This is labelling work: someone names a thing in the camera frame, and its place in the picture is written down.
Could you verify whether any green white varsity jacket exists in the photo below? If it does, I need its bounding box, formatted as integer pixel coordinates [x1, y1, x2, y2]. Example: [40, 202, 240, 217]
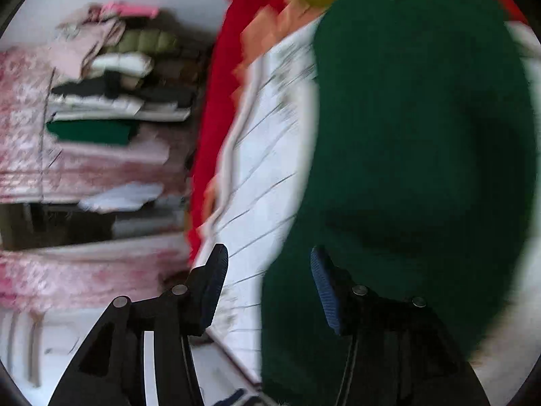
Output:
[261, 0, 536, 405]

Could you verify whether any pile of folded clothes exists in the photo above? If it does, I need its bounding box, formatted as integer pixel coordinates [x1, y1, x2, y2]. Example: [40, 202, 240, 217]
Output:
[1, 5, 208, 313]

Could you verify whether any red floral blanket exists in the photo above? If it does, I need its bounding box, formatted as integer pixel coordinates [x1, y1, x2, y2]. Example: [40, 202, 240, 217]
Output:
[187, 0, 536, 267]

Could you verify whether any white diamond pattern sheet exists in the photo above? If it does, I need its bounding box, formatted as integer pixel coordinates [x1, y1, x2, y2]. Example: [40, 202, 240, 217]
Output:
[195, 20, 319, 384]

